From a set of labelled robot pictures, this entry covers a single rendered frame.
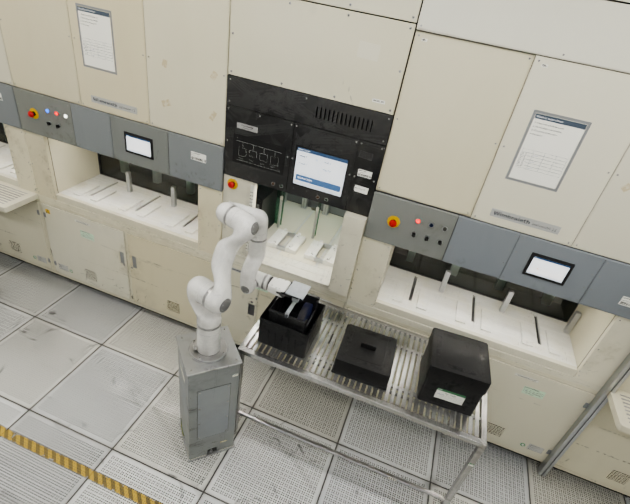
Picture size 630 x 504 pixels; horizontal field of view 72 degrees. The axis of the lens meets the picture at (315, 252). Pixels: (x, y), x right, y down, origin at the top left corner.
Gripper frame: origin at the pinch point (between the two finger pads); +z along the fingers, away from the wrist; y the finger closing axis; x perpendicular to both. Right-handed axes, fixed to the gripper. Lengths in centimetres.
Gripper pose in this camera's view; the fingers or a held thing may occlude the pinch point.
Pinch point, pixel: (296, 293)
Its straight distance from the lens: 226.2
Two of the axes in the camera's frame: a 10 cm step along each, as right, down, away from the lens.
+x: 1.5, -8.2, -5.5
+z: 9.3, 3.1, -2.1
